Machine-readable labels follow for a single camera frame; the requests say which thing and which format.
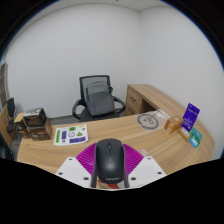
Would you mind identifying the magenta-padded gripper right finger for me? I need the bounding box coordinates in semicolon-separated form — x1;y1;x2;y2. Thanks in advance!
123;143;167;189

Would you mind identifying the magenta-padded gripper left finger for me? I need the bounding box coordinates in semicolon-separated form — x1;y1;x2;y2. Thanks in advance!
54;143;98;189

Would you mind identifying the black computer mouse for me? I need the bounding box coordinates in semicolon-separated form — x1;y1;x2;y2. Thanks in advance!
90;138;130;190

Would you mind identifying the white printed sticker sheet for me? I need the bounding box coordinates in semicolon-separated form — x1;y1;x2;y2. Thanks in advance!
53;123;89;147

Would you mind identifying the wide brown cardboard box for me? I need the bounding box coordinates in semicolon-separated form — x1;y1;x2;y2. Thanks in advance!
26;118;54;141

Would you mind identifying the small orange box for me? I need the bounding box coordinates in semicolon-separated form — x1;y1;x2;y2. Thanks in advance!
163;115;185;135

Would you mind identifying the small blue box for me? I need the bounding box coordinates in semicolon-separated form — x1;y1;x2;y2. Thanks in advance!
189;137;200;149

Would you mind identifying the small green box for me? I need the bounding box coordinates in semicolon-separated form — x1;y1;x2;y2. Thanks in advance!
190;127;204;143

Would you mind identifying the open black box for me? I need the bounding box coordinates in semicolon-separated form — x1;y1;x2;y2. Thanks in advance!
23;107;48;128

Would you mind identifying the tall brown cardboard box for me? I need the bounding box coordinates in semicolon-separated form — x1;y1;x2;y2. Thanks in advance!
13;113;29;139

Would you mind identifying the wooden side desk with drawers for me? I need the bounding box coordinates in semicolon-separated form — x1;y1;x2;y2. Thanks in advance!
124;83;183;117

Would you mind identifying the purple sign on wooden stand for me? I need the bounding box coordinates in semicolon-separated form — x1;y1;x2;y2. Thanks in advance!
177;102;201;142

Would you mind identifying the grey backpack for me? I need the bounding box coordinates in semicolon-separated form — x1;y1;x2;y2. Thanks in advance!
85;81;116;117

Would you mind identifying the black mesh office chair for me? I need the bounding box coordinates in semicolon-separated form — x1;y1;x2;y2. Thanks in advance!
71;74;127;123

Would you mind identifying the wooden shelf cabinet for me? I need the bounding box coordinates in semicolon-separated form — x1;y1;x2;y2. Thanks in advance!
0;62;16;149

